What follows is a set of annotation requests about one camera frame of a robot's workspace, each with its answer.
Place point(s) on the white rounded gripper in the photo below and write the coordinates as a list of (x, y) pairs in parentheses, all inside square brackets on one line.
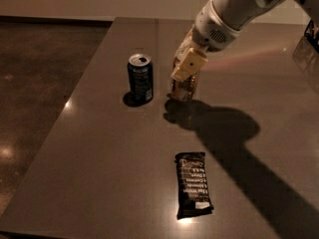
[(209, 31)]

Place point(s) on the orange soda can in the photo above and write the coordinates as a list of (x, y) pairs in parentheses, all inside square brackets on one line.
[(183, 90)]

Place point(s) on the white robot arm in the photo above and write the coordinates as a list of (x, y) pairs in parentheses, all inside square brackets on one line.
[(239, 13)]

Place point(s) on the blue pepsi can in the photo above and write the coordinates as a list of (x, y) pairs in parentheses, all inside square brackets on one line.
[(141, 78)]

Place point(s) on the black snack bar wrapper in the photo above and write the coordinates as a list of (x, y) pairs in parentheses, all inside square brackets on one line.
[(193, 194)]

